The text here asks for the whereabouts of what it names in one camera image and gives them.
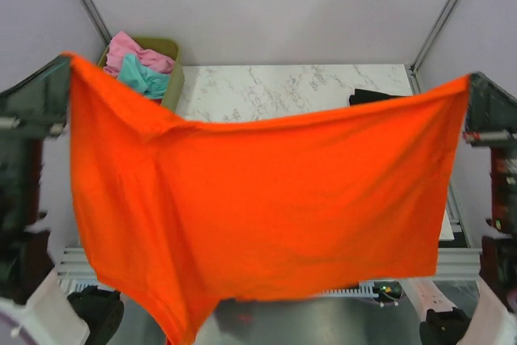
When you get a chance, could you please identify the orange t shirt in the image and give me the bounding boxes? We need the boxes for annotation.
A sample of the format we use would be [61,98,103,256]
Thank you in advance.
[70,56,469,344]

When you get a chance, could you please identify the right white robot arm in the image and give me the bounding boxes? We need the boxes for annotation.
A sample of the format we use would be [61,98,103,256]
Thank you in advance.
[400,73,516,344]

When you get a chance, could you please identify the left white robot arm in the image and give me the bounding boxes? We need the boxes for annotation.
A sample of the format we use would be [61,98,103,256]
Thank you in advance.
[1,56,124,344]

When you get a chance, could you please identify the teal t shirt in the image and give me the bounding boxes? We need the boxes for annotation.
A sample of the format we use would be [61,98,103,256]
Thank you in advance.
[116,53,170,99]

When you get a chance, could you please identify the pink t shirt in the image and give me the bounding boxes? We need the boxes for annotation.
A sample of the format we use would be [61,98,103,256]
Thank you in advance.
[100,32,179,77]

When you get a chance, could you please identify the folded black t shirt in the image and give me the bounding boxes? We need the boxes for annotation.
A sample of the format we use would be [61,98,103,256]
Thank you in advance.
[348,89,400,106]

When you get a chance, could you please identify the olive green plastic bin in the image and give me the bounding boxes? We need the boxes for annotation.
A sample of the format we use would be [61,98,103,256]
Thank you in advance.
[99,42,184,111]

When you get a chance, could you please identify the right aluminium frame post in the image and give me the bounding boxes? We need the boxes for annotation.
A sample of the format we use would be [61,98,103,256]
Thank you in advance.
[409,0,460,77]

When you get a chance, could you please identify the white slotted cable duct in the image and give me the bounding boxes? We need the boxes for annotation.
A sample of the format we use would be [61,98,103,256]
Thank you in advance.
[314,280,405,300]

